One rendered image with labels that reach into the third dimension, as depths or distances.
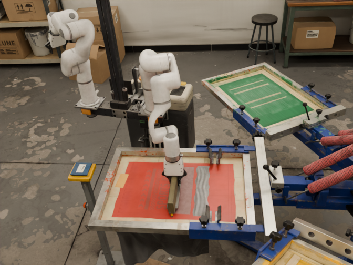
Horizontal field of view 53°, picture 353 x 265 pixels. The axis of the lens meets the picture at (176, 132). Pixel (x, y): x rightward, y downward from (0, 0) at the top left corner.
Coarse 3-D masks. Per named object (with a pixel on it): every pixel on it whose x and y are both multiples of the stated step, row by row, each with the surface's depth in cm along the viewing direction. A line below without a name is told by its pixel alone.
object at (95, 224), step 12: (120, 156) 210; (156, 156) 211; (192, 156) 208; (204, 156) 207; (228, 156) 205; (240, 156) 205; (108, 180) 192; (108, 192) 188; (252, 192) 179; (96, 204) 179; (252, 204) 173; (96, 216) 173; (252, 216) 167; (96, 228) 170; (108, 228) 169; (120, 228) 168; (132, 228) 167; (144, 228) 166; (156, 228) 165; (168, 228) 165; (180, 228) 164
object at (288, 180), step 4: (284, 176) 179; (288, 176) 179; (292, 176) 179; (296, 176) 179; (300, 176) 178; (284, 180) 177; (288, 180) 177; (292, 180) 176; (296, 180) 176; (300, 180) 176; (304, 180) 176; (284, 184) 175; (288, 184) 175; (292, 184) 175; (296, 184) 175; (300, 184) 174; (304, 184) 174; (272, 188) 178; (292, 188) 177; (296, 188) 176; (300, 188) 176; (304, 188) 176
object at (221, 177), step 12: (132, 168) 204; (144, 168) 204; (156, 168) 203; (192, 168) 201; (216, 168) 200; (228, 168) 199; (132, 180) 196; (192, 180) 193; (216, 180) 192; (228, 180) 192
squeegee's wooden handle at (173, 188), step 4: (180, 152) 198; (172, 176) 183; (176, 176) 183; (172, 180) 180; (176, 180) 181; (172, 184) 178; (176, 184) 181; (172, 188) 176; (176, 188) 181; (172, 192) 174; (176, 192) 181; (172, 196) 172; (168, 200) 170; (172, 200) 170; (168, 204) 169; (172, 204) 168; (168, 208) 171; (172, 208) 170; (172, 212) 172
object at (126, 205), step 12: (120, 192) 190; (132, 192) 189; (180, 192) 187; (192, 192) 186; (216, 192) 185; (228, 192) 185; (120, 204) 183; (132, 204) 183; (180, 204) 181; (192, 204) 180; (216, 204) 179; (228, 204) 179; (120, 216) 177; (132, 216) 176; (144, 216) 176; (156, 216) 175; (168, 216) 175; (180, 216) 174; (192, 216) 174; (228, 216) 173
